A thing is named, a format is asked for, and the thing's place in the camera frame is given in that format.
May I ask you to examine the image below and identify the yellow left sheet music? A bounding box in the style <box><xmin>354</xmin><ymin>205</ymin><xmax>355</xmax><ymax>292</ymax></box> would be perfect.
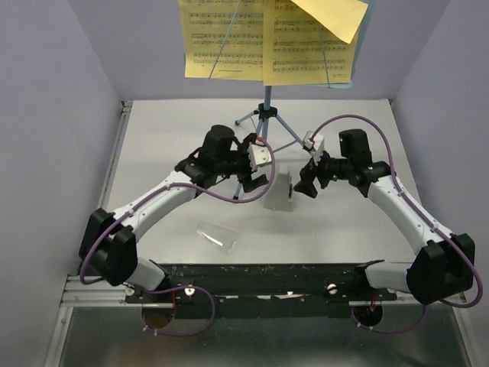
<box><xmin>178</xmin><ymin>0</ymin><xmax>264</xmax><ymax>81</ymax></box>

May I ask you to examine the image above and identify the clear plastic metronome cover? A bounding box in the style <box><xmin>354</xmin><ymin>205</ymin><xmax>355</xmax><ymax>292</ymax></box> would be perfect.
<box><xmin>196</xmin><ymin>222</ymin><xmax>241</xmax><ymax>255</ymax></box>

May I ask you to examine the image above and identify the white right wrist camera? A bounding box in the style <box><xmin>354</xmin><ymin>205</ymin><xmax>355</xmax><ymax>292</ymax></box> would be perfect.
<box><xmin>303</xmin><ymin>131</ymin><xmax>325</xmax><ymax>164</ymax></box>

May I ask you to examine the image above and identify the aluminium frame rail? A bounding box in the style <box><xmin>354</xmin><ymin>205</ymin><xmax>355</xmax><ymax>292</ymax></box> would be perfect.
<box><xmin>41</xmin><ymin>99</ymin><xmax>134</xmax><ymax>367</ymax></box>

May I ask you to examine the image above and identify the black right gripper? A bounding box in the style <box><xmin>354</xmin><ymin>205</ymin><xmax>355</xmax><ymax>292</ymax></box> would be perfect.
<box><xmin>293</xmin><ymin>145</ymin><xmax>351</xmax><ymax>198</ymax></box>

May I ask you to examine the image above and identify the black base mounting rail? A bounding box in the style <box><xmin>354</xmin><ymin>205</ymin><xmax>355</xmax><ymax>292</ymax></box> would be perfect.
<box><xmin>125</xmin><ymin>263</ymin><xmax>408</xmax><ymax>320</ymax></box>

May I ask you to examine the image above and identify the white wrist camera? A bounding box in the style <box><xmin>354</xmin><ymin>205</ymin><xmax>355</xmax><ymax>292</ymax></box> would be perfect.
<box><xmin>248</xmin><ymin>144</ymin><xmax>272</xmax><ymax>172</ymax></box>
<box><xmin>303</xmin><ymin>131</ymin><xmax>325</xmax><ymax>164</ymax></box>

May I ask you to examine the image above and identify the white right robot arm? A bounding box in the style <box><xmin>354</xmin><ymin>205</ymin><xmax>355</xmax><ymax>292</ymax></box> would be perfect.
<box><xmin>293</xmin><ymin>129</ymin><xmax>475</xmax><ymax>305</ymax></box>

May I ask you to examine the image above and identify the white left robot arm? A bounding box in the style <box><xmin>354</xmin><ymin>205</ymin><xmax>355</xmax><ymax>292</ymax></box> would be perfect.
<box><xmin>79</xmin><ymin>125</ymin><xmax>276</xmax><ymax>302</ymax></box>

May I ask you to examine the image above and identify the light blue music stand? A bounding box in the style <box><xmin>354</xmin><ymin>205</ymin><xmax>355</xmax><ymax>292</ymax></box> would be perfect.
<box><xmin>183</xmin><ymin>0</ymin><xmax>358</xmax><ymax>202</ymax></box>

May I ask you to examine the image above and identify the plain yellow paper sheet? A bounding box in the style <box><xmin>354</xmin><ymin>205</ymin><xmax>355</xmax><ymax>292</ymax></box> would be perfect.
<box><xmin>293</xmin><ymin>0</ymin><xmax>368</xmax><ymax>44</ymax></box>

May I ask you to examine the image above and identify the yellow sheet music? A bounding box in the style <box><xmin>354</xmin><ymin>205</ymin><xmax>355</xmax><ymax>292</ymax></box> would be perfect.
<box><xmin>178</xmin><ymin>0</ymin><xmax>264</xmax><ymax>81</ymax></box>
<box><xmin>262</xmin><ymin>1</ymin><xmax>358</xmax><ymax>86</ymax></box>

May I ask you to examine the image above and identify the yellow right sheet music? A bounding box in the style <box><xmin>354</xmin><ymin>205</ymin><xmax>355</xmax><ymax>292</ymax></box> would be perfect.
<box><xmin>262</xmin><ymin>1</ymin><xmax>358</xmax><ymax>86</ymax></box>

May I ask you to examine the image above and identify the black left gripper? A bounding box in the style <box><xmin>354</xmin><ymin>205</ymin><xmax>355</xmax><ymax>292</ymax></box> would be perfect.
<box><xmin>216</xmin><ymin>134</ymin><xmax>270</xmax><ymax>192</ymax></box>

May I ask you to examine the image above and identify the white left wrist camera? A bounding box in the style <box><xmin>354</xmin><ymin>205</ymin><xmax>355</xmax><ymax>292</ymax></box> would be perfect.
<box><xmin>248</xmin><ymin>144</ymin><xmax>272</xmax><ymax>172</ymax></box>

